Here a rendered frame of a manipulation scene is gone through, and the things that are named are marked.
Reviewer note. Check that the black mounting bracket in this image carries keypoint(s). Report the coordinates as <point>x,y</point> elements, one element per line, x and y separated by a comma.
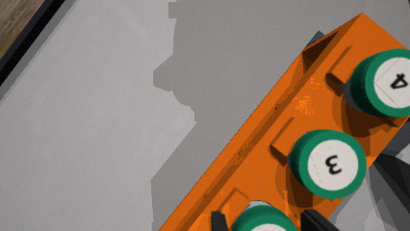
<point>317,36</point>

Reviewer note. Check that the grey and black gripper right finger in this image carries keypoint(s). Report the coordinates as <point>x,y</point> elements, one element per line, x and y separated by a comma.
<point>312,220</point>

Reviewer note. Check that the black table edge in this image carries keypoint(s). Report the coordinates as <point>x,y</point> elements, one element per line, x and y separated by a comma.
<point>27,36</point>

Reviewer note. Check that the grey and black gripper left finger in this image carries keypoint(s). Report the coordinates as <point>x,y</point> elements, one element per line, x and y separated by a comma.
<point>218,221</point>

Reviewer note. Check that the grey key housing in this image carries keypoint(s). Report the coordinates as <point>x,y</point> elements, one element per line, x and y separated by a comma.
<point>395,157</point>

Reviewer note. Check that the orange tube rack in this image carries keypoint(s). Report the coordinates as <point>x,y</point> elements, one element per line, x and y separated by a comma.
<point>308,96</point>

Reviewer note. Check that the green screw cap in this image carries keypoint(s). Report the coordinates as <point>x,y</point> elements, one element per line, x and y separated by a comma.
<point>380,84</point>
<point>328,163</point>
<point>263,218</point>

